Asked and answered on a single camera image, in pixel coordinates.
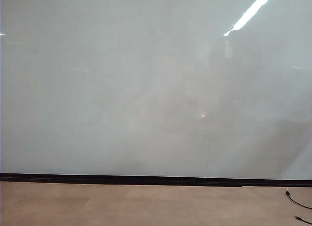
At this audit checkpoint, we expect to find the white glass whiteboard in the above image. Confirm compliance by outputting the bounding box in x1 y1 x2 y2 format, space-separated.
0 0 312 181

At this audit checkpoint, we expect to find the black cable with plug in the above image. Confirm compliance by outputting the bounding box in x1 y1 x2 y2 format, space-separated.
285 188 312 210

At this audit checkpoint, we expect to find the black cable with grey connector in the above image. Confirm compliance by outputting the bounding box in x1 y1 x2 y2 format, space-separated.
294 215 312 225

